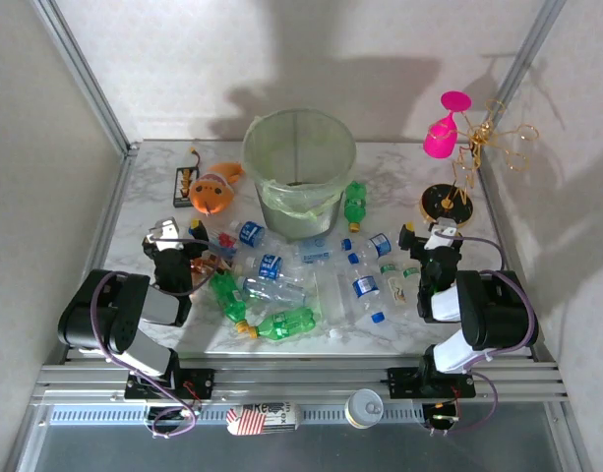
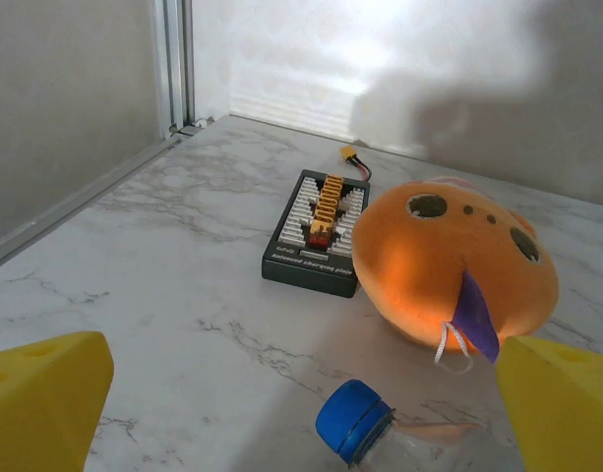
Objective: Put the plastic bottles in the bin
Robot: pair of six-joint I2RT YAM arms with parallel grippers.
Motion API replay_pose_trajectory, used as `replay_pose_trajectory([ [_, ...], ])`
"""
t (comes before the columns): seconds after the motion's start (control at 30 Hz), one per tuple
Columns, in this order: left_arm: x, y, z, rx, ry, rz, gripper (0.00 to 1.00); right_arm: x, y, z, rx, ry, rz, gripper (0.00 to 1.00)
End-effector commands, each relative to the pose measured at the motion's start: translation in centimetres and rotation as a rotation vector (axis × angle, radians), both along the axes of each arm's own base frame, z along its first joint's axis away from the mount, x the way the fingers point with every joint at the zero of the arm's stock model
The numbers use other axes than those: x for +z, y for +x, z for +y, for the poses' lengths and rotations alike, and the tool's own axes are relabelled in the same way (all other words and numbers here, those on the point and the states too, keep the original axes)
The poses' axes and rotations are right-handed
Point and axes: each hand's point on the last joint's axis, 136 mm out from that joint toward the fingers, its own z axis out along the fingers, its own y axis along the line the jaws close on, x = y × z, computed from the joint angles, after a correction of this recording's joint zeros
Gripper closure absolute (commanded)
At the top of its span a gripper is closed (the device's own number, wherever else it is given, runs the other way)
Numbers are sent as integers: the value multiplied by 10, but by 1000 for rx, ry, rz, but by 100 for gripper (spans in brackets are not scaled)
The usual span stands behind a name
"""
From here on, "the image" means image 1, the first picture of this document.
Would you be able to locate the copper brown plastic bottle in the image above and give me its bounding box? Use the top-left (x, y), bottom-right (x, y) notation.
top-left (190, 253), bottom-right (233, 291)

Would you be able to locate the red label clear bottle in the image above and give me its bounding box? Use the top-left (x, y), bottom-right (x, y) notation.
top-left (210, 229), bottom-right (239, 261)

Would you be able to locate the small clear bottle green cap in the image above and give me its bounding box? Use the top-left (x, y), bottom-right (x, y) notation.
top-left (401, 265), bottom-right (423, 296)

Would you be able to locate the white label bottle green cap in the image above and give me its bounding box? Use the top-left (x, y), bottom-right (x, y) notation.
top-left (379, 263), bottom-right (413, 319)

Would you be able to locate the blue label bottle white cap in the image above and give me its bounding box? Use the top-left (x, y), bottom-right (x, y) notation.
top-left (245, 253), bottom-right (307, 281)
top-left (229, 219), bottom-right (287, 252)

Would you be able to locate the green plastic bottle yellow cap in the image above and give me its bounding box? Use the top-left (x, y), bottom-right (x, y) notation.
top-left (342, 180), bottom-right (369, 233)
top-left (246, 305), bottom-right (323, 341)
top-left (210, 270), bottom-right (251, 331)

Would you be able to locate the crushed clear plastic bottle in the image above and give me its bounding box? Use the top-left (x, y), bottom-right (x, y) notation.
top-left (239, 274), bottom-right (310, 309)

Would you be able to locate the pale green bin liner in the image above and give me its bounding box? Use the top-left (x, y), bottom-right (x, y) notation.
top-left (243, 108), bottom-right (357, 221)

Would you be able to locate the translucent green trash bin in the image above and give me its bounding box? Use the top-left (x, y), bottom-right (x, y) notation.
top-left (242, 107), bottom-right (358, 241)

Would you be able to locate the orange plush toy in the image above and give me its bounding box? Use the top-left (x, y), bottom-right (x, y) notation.
top-left (189, 161), bottom-right (246, 216)

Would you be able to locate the black charger board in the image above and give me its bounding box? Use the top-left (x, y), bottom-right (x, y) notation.
top-left (171, 165), bottom-right (200, 208)

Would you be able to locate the pink plastic wine glass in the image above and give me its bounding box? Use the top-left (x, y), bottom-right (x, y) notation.
top-left (422, 90), bottom-right (473, 161)

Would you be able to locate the silver tin can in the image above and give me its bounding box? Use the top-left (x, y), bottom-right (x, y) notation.
top-left (343, 387), bottom-right (385, 431)

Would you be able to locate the crushed red striped can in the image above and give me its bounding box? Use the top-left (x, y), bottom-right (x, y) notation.
top-left (225, 400), bottom-right (302, 438)

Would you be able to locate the perforated metal strip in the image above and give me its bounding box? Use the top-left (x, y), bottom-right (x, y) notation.
top-left (44, 403), bottom-right (428, 427)

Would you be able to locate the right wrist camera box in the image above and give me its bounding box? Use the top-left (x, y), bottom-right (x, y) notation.
top-left (425, 218), bottom-right (463, 251)

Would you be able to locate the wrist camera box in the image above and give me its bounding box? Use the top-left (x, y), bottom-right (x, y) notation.
top-left (143, 217), bottom-right (183, 253)
top-left (425, 218), bottom-right (463, 251)

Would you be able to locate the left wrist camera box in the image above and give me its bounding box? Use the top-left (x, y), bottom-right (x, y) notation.
top-left (143, 217), bottom-right (183, 253)

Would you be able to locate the gold wire glass rack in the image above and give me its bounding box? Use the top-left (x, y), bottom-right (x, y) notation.
top-left (419, 99), bottom-right (541, 228)

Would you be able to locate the aluminium side rail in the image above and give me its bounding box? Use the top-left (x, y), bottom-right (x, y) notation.
top-left (475, 147), bottom-right (558, 365)
top-left (67, 147), bottom-right (143, 348)

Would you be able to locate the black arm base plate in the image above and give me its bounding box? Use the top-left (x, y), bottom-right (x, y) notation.
top-left (386, 366), bottom-right (478, 400)
top-left (123, 367), bottom-right (217, 400)

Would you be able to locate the aluminium mounting rail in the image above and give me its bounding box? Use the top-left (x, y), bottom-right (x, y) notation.
top-left (30, 356), bottom-right (571, 407)

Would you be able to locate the aluminium frame post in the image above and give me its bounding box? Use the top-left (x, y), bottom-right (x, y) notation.
top-left (28, 0), bottom-right (140, 154)
top-left (476, 0), bottom-right (569, 153)

